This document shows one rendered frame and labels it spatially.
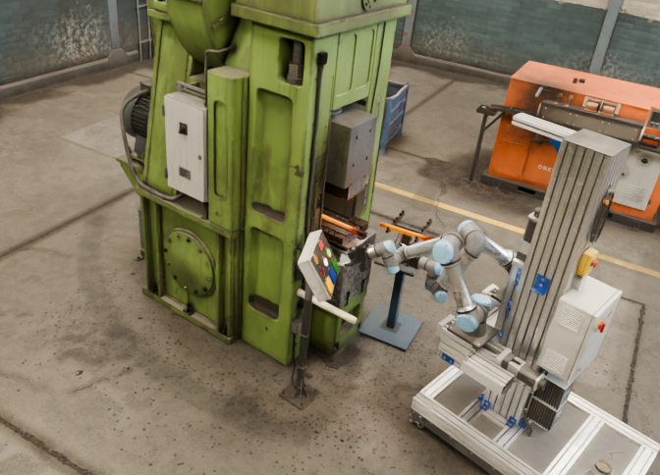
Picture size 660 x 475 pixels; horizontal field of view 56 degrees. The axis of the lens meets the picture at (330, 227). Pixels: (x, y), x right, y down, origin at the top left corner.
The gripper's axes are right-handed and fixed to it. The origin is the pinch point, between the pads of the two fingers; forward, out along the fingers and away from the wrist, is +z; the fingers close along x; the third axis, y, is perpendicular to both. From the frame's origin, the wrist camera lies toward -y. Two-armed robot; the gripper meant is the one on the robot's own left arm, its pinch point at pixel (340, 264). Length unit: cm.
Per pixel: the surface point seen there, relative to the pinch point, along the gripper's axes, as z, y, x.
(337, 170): -12, 45, -33
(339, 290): 22, -35, -30
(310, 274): 6.8, 13.7, 27.1
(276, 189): 27, 48, -27
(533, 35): -163, -108, -778
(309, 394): 58, -83, 9
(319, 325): 51, -62, -37
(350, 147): -26, 56, -31
